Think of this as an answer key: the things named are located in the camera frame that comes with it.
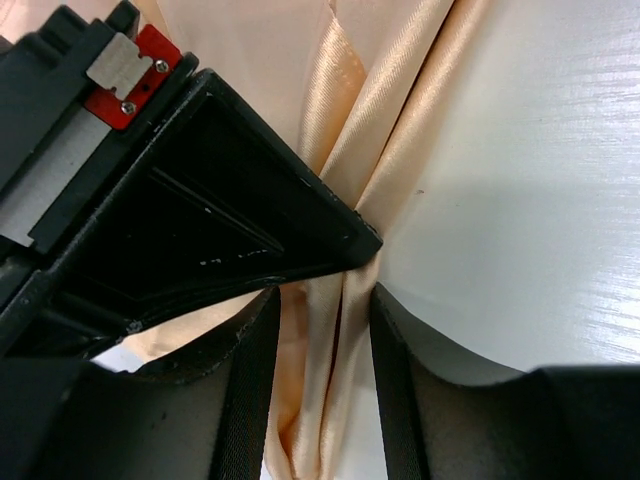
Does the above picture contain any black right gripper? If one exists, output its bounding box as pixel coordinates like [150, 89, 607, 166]
[1, 1, 198, 300]

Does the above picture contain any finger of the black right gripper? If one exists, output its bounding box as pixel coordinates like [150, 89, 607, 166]
[1, 68, 382, 358]

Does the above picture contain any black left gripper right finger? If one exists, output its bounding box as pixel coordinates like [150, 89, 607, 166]
[370, 286, 639, 479]

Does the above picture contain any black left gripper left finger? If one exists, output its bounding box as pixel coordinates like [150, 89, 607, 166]
[1, 288, 281, 479]

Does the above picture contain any peach cloth napkin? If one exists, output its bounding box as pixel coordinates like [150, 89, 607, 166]
[139, 1, 490, 479]

